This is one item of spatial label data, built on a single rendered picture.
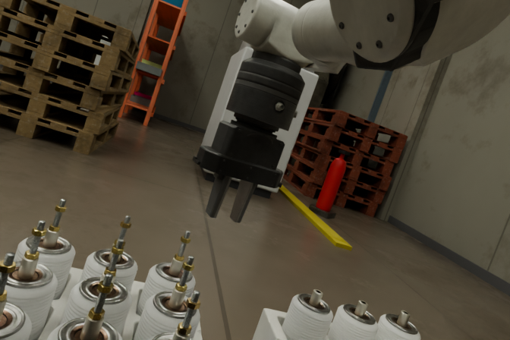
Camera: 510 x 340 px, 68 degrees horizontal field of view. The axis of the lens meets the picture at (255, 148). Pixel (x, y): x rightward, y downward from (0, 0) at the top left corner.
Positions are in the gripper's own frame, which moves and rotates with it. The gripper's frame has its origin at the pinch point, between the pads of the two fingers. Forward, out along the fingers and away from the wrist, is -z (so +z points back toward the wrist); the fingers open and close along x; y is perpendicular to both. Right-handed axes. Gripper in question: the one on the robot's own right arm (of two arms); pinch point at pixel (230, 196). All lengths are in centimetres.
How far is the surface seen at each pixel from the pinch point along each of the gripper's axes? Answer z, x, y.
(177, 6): 132, -89, -523
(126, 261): -22.9, 3.6, -25.1
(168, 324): -23.8, -1.0, -7.3
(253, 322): -48, -47, -46
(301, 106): 37, -151, -221
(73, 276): -30.2, 11.0, -31.1
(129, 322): -30.2, 1.8, -17.0
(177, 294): -20.6, -2.4, -10.6
